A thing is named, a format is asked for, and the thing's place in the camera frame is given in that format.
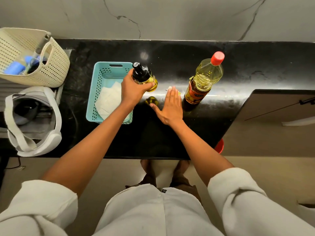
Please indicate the person's left hand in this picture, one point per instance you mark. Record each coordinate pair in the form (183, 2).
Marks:
(131, 92)

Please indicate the person's right hand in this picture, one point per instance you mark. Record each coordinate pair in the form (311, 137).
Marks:
(171, 111)

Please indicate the person's right thumb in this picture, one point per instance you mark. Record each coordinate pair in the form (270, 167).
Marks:
(156, 110)

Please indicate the person's left thumb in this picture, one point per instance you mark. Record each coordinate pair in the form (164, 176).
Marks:
(147, 86)

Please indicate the person's right little finger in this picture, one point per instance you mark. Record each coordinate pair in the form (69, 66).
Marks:
(180, 101)

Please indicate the person's right middle finger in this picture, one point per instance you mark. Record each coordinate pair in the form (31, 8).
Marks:
(172, 96)

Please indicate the white tissue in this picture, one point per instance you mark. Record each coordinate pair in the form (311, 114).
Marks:
(169, 89)

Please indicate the oil spray bottle black top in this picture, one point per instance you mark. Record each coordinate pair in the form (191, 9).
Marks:
(144, 74)

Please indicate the person's left forearm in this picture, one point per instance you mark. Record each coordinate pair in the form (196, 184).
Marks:
(96, 144)

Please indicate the person's right forearm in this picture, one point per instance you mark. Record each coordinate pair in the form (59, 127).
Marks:
(200, 151)

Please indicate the large oil bottle red cap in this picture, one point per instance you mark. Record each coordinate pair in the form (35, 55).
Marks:
(204, 79)

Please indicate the white paper napkins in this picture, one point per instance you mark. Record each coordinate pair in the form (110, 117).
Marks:
(109, 99)

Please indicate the teal plastic basket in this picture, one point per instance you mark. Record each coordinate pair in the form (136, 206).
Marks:
(102, 78)

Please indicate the red bucket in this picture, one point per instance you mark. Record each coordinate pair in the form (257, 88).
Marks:
(219, 146)

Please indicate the brown trousers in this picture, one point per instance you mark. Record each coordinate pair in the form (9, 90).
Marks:
(182, 180)

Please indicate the cream woven plastic basket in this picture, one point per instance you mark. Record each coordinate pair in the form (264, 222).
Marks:
(53, 66)

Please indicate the beige cabinet door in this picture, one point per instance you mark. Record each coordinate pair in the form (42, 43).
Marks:
(278, 105)

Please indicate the white shirt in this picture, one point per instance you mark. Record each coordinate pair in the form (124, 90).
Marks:
(152, 213)

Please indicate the dark blue bottle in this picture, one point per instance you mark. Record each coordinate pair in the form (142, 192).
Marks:
(34, 62)

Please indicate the white grey headset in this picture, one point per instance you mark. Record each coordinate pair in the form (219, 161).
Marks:
(32, 121)

